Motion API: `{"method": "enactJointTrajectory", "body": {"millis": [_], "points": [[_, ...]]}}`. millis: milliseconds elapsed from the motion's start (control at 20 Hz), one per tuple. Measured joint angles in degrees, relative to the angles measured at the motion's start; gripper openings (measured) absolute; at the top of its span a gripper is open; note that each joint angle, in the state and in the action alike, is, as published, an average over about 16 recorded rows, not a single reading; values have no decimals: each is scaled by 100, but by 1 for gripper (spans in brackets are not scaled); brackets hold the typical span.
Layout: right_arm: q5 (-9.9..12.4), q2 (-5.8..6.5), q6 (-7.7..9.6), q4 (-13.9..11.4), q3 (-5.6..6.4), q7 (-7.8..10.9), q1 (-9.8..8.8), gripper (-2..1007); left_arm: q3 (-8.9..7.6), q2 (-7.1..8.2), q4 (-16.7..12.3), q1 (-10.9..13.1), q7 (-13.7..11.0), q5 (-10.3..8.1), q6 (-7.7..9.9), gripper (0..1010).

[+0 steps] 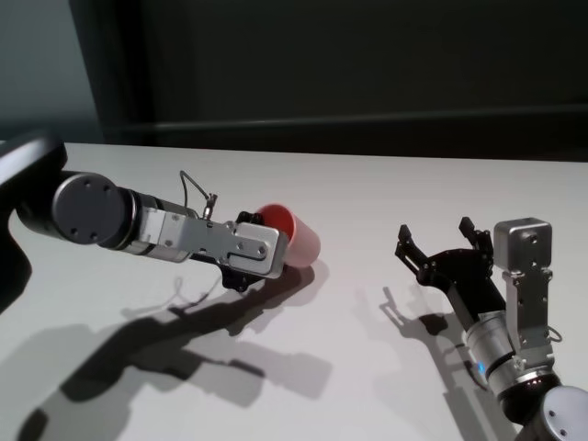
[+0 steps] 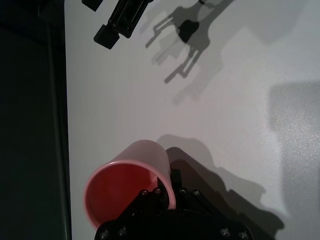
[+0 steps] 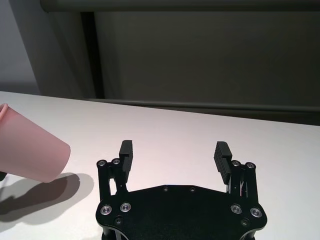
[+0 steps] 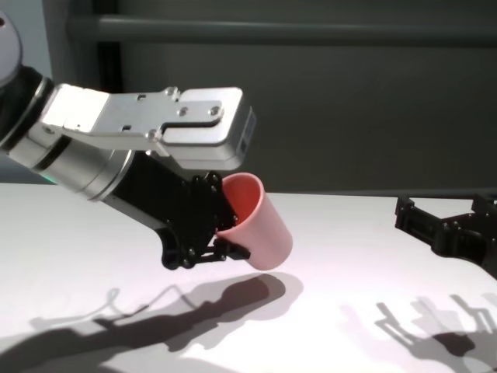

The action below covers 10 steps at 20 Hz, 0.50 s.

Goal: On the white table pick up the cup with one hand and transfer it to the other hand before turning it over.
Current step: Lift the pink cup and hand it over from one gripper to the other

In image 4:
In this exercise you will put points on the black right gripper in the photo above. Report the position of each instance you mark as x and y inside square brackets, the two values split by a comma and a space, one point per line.
[462, 241]

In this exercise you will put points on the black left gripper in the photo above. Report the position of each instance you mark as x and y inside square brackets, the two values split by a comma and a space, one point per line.
[163, 202]

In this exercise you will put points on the pink plastic cup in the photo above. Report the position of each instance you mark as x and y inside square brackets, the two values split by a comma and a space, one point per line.
[264, 229]

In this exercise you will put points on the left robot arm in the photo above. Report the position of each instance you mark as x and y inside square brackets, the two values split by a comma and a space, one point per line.
[77, 171]

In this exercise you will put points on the thin grey wall rail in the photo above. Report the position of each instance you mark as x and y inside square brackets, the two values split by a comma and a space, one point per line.
[349, 191]

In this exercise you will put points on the dark vertical frame post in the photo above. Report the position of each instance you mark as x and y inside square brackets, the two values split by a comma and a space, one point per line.
[108, 62]

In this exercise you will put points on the thick grey wall rail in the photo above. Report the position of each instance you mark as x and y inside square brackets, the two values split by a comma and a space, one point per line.
[310, 31]

